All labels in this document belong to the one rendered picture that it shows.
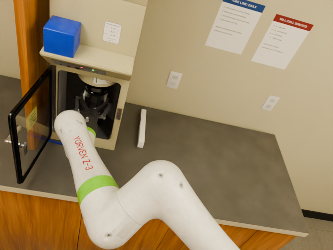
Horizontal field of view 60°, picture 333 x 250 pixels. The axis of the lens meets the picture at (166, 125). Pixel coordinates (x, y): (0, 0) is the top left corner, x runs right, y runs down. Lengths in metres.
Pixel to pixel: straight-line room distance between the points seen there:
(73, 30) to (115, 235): 0.67
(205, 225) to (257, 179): 1.02
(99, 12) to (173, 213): 0.72
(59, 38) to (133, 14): 0.26
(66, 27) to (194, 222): 0.74
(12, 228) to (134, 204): 1.19
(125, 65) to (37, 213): 0.89
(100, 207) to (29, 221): 0.98
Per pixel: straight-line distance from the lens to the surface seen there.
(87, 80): 1.28
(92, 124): 1.22
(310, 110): 2.07
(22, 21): 1.09
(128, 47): 1.14
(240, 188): 1.63
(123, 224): 0.74
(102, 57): 1.11
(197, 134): 1.77
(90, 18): 1.11
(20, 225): 1.77
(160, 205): 0.72
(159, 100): 1.82
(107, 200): 0.76
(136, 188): 0.72
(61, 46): 1.07
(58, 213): 1.58
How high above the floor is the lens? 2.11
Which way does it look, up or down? 42 degrees down
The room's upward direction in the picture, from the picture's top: 21 degrees clockwise
